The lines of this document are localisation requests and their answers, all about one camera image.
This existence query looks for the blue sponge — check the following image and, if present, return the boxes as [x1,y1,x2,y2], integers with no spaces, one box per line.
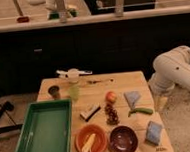
[145,121,162,146]

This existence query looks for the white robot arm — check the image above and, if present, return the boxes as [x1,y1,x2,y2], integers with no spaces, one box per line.
[148,45,190,95]

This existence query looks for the orange bowl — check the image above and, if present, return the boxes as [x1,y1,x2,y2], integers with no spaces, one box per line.
[75,124,108,152]

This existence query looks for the purple bowl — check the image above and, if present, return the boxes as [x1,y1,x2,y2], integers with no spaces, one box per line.
[108,125,139,152]

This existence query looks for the red bowl on counter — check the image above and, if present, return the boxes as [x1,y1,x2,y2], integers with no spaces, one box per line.
[16,16,29,23]

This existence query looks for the red apple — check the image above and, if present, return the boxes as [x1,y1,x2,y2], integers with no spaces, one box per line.
[105,91,117,103]

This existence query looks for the black white eraser block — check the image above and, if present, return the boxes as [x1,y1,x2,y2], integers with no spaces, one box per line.
[80,104,100,121]

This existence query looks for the blue folded cloth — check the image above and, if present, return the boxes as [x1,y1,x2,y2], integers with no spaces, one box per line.
[124,91,140,109]

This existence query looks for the dark grape bunch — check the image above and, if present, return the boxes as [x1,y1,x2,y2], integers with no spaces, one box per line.
[104,104,120,125]

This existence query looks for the small dark cup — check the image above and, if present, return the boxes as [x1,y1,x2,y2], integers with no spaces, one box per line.
[48,85,60,100]

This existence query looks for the green pea pod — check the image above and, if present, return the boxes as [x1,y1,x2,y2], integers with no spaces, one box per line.
[128,107,153,117]

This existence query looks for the yellow banana piece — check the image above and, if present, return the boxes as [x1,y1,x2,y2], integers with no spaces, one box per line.
[81,134,96,152]

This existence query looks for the green plastic tray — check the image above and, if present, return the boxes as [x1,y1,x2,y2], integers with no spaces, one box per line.
[15,99,72,152]

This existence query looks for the black chair base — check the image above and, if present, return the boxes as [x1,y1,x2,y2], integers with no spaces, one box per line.
[0,101,23,135]

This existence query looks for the white rail counter frame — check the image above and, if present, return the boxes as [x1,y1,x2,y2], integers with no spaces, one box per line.
[0,0,190,32]

